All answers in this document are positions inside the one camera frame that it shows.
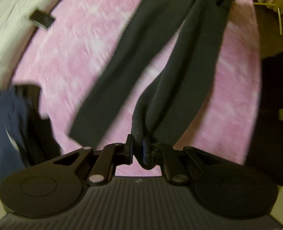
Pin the black fleece pants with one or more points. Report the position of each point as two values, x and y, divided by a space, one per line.
178 43

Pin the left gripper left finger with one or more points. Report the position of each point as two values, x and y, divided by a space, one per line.
108 159

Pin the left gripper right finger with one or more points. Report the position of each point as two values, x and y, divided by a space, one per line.
173 163

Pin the grey striped duvet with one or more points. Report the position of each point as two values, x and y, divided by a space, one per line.
16 30

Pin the pile of dark clothes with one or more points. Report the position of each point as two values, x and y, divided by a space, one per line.
26 139

